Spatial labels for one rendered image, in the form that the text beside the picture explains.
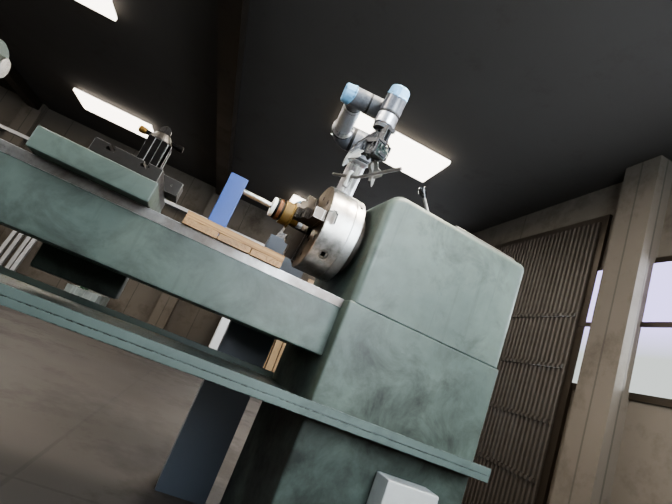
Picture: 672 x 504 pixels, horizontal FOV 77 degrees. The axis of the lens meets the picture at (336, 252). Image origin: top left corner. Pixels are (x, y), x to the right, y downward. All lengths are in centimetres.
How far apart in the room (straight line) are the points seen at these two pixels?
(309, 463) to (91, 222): 87
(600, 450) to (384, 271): 243
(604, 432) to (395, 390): 228
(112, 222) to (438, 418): 111
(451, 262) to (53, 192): 117
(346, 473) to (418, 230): 76
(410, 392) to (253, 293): 57
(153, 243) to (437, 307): 88
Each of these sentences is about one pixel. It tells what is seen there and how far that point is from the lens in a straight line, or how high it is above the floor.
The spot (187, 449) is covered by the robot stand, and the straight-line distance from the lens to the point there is 192.
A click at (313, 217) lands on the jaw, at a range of 137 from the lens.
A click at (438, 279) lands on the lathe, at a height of 105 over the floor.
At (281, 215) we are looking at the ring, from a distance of 144.
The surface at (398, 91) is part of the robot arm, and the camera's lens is 158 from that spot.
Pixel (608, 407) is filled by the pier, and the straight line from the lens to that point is 350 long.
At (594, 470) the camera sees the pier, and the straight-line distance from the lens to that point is 348.
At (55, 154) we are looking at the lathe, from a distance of 126.
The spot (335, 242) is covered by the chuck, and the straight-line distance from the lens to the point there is 136.
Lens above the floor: 65
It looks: 15 degrees up
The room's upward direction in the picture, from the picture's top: 22 degrees clockwise
